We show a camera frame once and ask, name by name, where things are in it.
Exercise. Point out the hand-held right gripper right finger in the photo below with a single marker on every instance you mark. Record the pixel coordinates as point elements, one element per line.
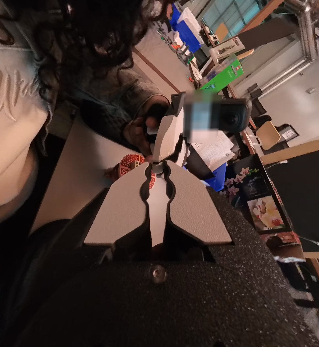
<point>197,214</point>

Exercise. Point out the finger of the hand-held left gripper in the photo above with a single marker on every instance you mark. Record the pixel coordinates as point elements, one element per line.
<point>167,135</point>
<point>185,151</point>

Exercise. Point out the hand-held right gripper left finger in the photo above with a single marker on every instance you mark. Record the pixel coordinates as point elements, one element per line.
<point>118,214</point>

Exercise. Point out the light grey lego piece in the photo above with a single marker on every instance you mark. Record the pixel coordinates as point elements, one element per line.
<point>158,168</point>

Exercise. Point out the blue plastic bin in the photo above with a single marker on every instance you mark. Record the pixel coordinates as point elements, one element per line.
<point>219,179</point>
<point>186,29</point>

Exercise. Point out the lego flower pot model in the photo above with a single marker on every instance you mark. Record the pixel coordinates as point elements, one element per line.
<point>129,165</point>

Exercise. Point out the green lego box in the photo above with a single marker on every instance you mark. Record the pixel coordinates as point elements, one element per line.
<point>224,73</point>

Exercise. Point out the orchid print lego box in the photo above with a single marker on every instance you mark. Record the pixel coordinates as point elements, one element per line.
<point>257,189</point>

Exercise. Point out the tall white lego box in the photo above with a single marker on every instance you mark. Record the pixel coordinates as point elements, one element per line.
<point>230,47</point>

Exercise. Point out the small dark lego model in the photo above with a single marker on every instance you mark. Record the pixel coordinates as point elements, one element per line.
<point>183,53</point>

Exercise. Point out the person's left hand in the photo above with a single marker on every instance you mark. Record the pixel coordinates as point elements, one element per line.
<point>137,135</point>

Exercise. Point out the black bin divider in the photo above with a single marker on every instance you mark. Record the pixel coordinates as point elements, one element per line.
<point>200,165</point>

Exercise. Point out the white dotted paper bag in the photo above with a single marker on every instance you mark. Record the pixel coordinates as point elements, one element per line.
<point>216,149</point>

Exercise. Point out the beige chair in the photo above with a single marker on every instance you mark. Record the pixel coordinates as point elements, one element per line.
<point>267,135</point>

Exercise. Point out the black framed sign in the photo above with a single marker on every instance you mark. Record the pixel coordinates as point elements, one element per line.
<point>289,132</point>

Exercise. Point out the black mesh chair seat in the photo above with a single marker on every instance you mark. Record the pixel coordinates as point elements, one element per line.
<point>26,271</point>

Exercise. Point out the metal ceiling pipes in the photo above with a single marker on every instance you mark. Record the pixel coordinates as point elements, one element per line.
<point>305,32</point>

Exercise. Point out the thin white-tipped rod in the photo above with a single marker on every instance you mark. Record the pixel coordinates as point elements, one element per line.
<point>316,244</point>

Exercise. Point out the person's dark hair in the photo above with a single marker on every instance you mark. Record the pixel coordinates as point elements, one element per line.
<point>89,27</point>

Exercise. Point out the person's beige shirt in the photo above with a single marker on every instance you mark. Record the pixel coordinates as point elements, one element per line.
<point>7,122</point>

